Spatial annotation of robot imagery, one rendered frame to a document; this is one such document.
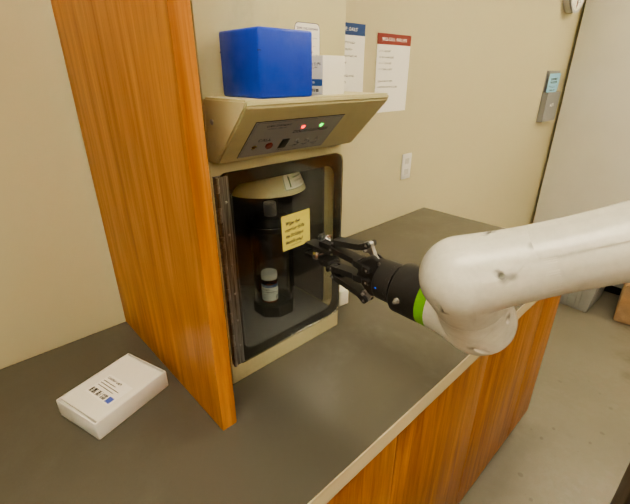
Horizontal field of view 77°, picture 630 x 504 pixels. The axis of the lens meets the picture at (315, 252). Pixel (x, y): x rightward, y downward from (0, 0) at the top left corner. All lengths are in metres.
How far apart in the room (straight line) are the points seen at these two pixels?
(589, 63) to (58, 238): 3.31
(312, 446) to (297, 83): 0.61
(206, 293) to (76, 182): 0.53
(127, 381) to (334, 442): 0.43
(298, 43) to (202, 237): 0.31
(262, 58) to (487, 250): 0.39
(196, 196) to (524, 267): 0.43
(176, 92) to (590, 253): 0.52
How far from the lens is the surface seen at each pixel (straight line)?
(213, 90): 0.68
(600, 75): 3.52
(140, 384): 0.90
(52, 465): 0.88
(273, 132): 0.66
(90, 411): 0.88
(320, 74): 0.72
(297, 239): 0.83
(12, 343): 1.17
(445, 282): 0.50
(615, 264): 0.52
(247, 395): 0.87
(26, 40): 1.04
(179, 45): 0.56
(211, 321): 0.67
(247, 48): 0.62
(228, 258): 0.73
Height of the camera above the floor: 1.54
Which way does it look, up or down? 24 degrees down
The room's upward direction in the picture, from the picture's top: straight up
